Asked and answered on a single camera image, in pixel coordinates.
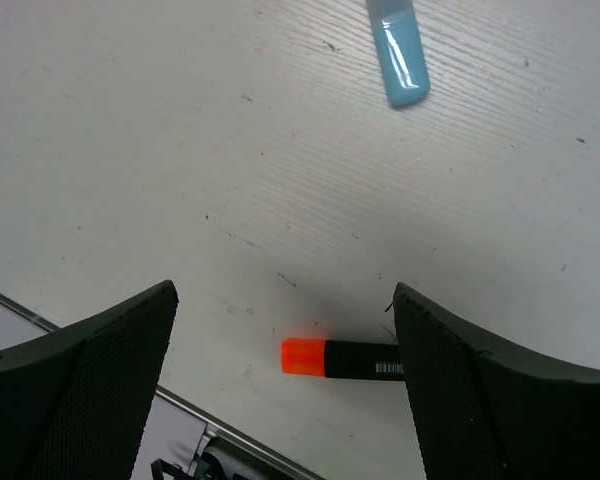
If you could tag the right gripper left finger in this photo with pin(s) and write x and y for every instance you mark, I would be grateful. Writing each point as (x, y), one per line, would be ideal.
(74, 403)

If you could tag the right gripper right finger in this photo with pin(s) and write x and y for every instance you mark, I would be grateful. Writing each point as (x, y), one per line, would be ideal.
(485, 407)

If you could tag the orange black highlighter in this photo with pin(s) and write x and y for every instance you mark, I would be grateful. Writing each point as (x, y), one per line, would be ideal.
(337, 359)

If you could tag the pastel blue highlighter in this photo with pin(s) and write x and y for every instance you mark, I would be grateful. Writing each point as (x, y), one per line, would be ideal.
(399, 50)

